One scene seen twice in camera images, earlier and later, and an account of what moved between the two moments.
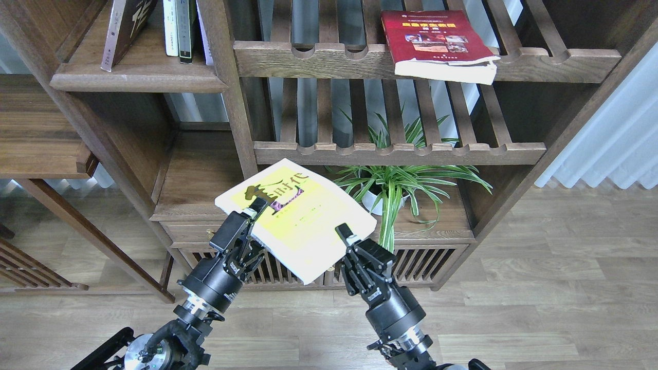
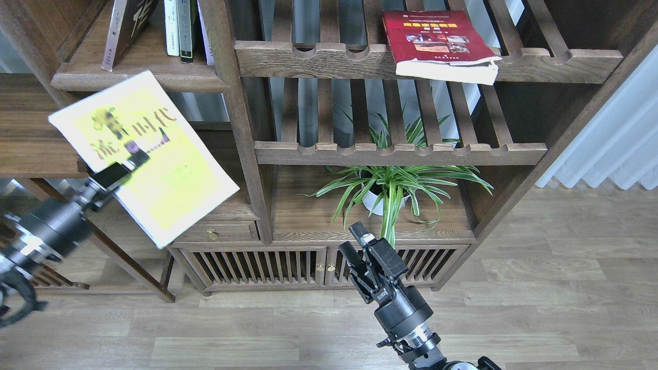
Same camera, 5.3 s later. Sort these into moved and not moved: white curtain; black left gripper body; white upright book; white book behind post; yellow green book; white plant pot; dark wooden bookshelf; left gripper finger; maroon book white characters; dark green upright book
Moved: left gripper finger; black left gripper body; yellow green book
Not moved: dark wooden bookshelf; maroon book white characters; white plant pot; white upright book; white book behind post; white curtain; dark green upright book
